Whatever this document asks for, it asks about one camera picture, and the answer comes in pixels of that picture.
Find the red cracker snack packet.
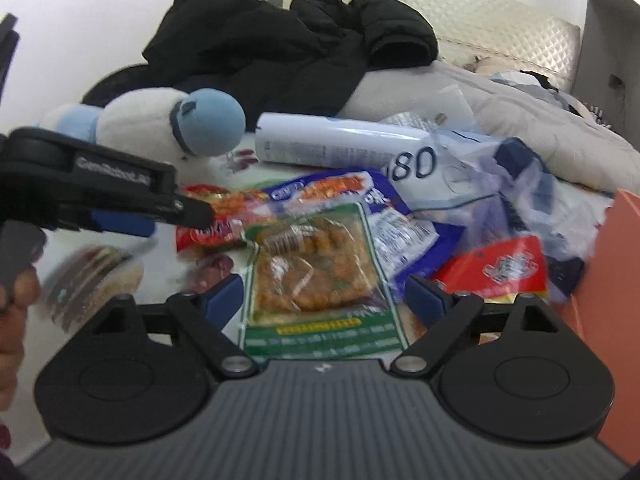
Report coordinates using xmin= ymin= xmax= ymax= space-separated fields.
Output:
xmin=431 ymin=235 xmax=549 ymax=307

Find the green edged snack packet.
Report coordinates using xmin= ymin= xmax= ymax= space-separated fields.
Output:
xmin=239 ymin=202 xmax=407 ymax=361

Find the grey duvet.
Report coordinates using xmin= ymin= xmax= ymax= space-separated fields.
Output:
xmin=345 ymin=60 xmax=640 ymax=196

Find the orange cardboard box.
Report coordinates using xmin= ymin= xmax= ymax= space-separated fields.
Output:
xmin=560 ymin=187 xmax=640 ymax=466

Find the crumpled clear plastic bag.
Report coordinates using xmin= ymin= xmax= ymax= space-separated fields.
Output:
xmin=377 ymin=80 xmax=617 ymax=303

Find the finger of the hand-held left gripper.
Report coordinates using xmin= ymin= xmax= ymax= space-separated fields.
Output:
xmin=150 ymin=191 xmax=216 ymax=228
xmin=82 ymin=211 xmax=157 ymax=239

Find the black puffer jacket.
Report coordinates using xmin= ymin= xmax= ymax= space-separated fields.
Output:
xmin=82 ymin=0 xmax=441 ymax=128

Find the white and blue plush penguin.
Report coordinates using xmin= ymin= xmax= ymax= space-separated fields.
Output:
xmin=40 ymin=87 xmax=247 ymax=173

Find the white spray can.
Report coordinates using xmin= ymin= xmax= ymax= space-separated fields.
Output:
xmin=255 ymin=112 xmax=433 ymax=168

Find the blue and white snack packet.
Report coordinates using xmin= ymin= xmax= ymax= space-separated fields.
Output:
xmin=260 ymin=170 xmax=453 ymax=303

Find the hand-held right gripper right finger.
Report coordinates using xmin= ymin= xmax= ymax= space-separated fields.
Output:
xmin=390 ymin=274 xmax=558 ymax=375

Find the cream quilted headboard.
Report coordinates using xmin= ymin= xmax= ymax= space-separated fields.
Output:
xmin=285 ymin=0 xmax=583 ymax=92

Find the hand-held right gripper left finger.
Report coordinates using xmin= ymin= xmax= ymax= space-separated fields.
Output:
xmin=95 ymin=275 xmax=258 ymax=376

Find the pile of clothes on bed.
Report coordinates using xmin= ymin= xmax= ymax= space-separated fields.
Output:
xmin=490 ymin=70 xmax=613 ymax=126

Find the person's left hand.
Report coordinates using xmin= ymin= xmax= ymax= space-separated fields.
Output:
xmin=0 ymin=266 xmax=42 ymax=413

